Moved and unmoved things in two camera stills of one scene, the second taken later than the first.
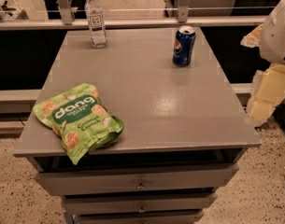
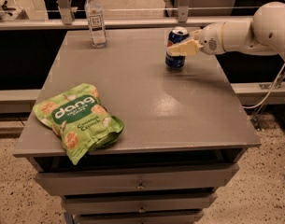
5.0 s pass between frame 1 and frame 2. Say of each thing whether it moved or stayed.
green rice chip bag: stayed
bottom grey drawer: stayed
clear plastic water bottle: stayed
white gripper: moved
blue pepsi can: moved
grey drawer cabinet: stayed
